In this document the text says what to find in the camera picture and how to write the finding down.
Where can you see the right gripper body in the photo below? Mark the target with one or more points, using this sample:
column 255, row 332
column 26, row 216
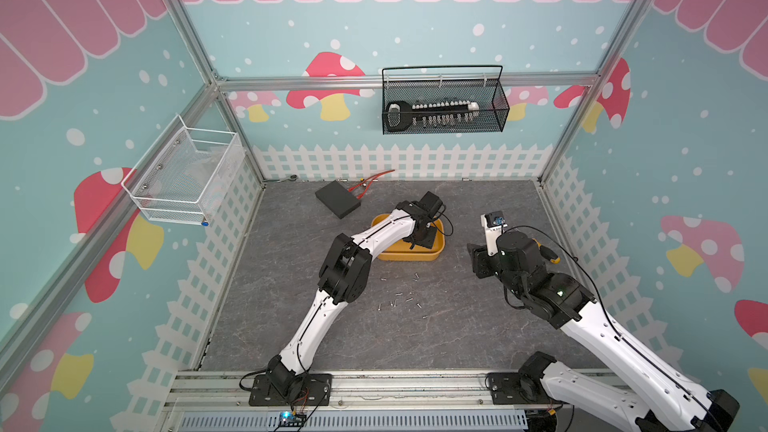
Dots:
column 486, row 265

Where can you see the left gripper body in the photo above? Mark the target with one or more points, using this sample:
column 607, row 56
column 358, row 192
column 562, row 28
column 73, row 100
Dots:
column 424, row 237

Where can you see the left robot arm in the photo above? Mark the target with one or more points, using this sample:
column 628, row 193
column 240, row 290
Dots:
column 343, row 277

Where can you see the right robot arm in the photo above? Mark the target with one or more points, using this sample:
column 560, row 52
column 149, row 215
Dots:
column 657, row 397

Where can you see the yellow plastic storage box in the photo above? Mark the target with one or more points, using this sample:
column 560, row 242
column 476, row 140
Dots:
column 403, row 251

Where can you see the black flat box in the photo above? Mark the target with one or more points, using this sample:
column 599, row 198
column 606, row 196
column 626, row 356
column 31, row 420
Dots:
column 338, row 199

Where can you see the yellow black screwdriver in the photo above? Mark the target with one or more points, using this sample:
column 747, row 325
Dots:
column 548, row 254

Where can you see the socket wrench set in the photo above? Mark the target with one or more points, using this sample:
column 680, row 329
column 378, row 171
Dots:
column 400, row 116

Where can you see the green circuit board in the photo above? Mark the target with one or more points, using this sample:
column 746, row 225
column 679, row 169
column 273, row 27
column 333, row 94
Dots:
column 290, row 419

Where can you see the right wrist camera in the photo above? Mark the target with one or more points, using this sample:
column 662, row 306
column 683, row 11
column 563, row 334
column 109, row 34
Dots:
column 494, row 225

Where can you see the red handled pliers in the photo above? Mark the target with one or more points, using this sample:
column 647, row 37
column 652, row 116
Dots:
column 360, row 189

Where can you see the black wire mesh basket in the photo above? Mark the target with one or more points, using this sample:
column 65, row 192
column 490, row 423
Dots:
column 443, row 99

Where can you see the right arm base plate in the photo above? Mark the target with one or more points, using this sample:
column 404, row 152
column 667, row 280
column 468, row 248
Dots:
column 513, row 388

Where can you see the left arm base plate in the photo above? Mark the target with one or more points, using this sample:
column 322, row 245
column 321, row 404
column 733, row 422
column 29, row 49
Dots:
column 308, row 389

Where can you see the white wire basket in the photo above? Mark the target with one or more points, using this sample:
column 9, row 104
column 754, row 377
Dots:
column 186, row 176

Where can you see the aluminium front rail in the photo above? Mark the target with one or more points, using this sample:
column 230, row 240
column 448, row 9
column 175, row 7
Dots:
column 390, row 400

